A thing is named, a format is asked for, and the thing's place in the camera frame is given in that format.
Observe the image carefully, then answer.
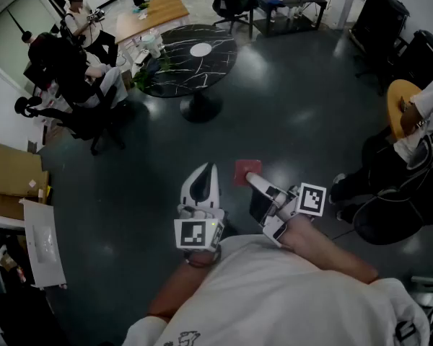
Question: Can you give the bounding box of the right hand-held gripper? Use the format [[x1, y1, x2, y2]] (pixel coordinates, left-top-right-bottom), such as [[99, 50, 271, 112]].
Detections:
[[245, 172, 328, 247]]

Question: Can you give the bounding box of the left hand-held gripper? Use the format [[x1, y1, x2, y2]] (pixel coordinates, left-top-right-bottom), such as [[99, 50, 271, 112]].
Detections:
[[173, 162, 226, 252]]

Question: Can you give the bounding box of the red square block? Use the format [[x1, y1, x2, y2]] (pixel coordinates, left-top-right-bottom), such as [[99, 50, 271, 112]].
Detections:
[[233, 159, 263, 187]]

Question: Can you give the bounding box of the white round plate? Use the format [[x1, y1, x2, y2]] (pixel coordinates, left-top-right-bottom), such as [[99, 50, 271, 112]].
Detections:
[[189, 43, 213, 58]]

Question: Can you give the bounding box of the person's left forearm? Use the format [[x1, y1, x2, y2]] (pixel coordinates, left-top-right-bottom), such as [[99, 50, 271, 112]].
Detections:
[[146, 250, 223, 320]]

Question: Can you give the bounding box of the person's right forearm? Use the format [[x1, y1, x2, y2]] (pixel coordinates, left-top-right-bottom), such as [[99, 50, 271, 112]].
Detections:
[[279, 215, 380, 285]]

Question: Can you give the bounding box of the person's left hand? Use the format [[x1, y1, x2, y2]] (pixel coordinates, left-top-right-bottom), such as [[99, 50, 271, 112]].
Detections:
[[178, 206, 214, 221]]

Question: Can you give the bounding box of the dark wrist band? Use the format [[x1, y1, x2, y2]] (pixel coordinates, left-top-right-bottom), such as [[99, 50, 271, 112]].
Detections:
[[183, 247, 222, 269]]

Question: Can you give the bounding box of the black marble round table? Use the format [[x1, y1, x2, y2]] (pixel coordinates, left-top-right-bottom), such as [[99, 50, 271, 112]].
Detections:
[[136, 23, 239, 124]]

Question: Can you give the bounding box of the person's white shirt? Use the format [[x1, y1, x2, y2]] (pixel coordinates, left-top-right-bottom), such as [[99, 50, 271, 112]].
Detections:
[[121, 235, 431, 346]]

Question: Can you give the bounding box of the green leafy plant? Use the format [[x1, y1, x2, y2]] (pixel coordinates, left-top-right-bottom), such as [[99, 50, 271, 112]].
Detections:
[[131, 54, 175, 90]]

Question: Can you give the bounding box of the black office chair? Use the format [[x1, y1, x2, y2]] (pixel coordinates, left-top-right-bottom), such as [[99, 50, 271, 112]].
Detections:
[[204, 0, 250, 35], [14, 81, 128, 156]]

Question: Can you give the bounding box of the black bag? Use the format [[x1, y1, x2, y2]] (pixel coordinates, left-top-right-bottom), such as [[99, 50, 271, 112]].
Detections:
[[352, 134, 433, 247]]

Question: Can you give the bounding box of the mint green tumbler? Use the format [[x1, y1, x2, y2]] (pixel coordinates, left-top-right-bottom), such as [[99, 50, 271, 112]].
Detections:
[[141, 34, 164, 60]]

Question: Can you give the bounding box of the round yellow wooden table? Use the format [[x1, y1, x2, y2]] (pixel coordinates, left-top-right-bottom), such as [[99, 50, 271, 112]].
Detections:
[[386, 79, 424, 141]]

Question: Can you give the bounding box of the white flat panel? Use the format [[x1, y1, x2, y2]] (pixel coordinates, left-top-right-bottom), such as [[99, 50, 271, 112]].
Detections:
[[19, 198, 68, 290]]

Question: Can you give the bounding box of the black desk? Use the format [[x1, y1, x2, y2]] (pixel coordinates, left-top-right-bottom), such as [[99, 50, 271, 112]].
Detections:
[[248, 0, 328, 40]]

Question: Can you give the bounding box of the long wooden table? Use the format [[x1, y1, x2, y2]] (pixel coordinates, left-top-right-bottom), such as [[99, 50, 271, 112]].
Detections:
[[114, 0, 191, 68]]

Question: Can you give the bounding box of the brown cardboard box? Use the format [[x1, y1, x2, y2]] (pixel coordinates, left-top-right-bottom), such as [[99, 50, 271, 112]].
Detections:
[[0, 138, 51, 221]]

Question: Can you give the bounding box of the black suitcase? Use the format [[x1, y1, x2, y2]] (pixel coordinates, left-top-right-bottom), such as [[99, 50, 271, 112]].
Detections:
[[392, 29, 433, 90], [349, 0, 411, 54]]

